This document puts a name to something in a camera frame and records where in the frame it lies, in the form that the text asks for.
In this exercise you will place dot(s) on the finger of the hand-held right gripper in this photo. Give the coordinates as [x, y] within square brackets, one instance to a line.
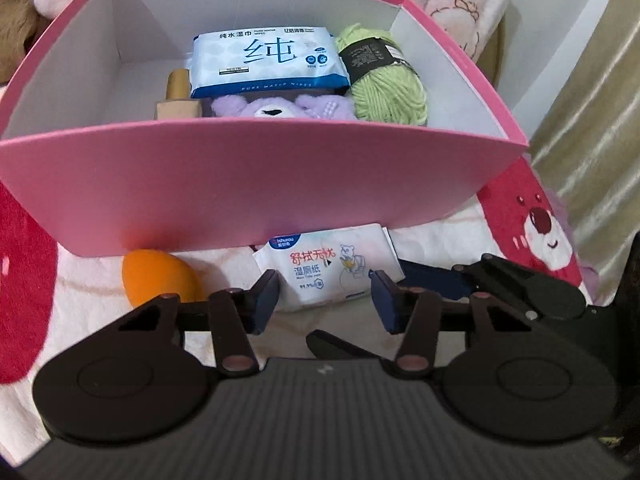
[340, 347]
[435, 277]

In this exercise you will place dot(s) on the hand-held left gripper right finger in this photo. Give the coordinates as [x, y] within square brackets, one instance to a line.
[387, 305]

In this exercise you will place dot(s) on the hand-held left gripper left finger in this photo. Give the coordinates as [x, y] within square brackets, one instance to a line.
[265, 305]

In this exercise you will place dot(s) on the white wet wipes packet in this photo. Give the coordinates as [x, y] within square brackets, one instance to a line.
[320, 265]

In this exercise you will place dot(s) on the pink cardboard box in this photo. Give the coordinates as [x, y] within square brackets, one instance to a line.
[250, 185]

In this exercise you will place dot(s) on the purple plush toy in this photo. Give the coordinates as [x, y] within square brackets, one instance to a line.
[270, 107]

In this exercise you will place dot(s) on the orange makeup sponge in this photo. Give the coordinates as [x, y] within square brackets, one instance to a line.
[155, 275]

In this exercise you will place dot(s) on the green yarn ball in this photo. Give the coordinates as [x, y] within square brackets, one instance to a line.
[390, 95]

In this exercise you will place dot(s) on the printed bed sheet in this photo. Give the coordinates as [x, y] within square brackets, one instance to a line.
[75, 280]

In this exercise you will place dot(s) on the tan bottle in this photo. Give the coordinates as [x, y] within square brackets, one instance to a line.
[177, 110]

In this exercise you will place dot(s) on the golden curtain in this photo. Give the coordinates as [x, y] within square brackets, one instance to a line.
[590, 110]

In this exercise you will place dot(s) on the blue wet wipes packet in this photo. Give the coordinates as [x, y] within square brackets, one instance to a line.
[260, 60]

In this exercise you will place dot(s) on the brown pillow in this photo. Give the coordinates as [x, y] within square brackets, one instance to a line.
[17, 25]

